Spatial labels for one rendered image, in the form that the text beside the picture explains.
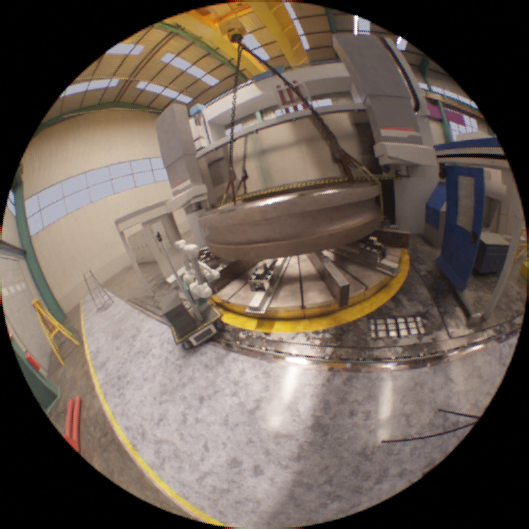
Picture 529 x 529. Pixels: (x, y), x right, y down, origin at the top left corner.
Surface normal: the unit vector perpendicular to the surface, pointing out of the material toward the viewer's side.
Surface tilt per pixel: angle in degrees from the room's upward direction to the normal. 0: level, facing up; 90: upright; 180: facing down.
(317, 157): 90
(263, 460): 0
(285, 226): 90
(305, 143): 90
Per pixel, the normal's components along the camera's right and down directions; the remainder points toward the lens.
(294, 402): -0.24, -0.87
